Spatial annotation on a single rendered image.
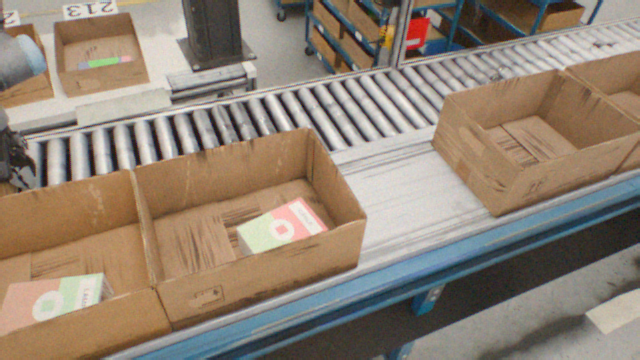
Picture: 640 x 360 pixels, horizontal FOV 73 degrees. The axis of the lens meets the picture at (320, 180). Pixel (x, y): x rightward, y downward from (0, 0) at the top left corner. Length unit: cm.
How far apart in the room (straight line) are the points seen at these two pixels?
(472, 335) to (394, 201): 101
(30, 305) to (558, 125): 137
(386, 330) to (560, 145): 72
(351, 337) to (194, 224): 48
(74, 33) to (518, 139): 168
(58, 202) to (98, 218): 9
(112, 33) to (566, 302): 225
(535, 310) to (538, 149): 96
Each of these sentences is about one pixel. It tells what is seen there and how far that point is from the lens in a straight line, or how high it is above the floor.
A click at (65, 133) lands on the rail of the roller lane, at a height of 74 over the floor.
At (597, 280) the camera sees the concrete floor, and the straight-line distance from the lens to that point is 240.
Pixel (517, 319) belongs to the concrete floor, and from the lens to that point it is 209.
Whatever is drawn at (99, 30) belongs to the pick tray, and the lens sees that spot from 205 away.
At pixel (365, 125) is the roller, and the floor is 75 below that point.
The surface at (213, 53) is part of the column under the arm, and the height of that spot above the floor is 79.
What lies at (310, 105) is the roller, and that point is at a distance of 157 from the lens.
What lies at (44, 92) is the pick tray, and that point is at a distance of 177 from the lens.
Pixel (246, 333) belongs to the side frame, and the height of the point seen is 91.
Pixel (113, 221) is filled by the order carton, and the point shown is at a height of 91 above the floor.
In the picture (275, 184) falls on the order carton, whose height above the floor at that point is 89.
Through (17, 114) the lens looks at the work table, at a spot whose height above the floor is 75.
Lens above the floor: 168
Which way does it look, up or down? 46 degrees down
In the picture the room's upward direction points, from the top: 4 degrees clockwise
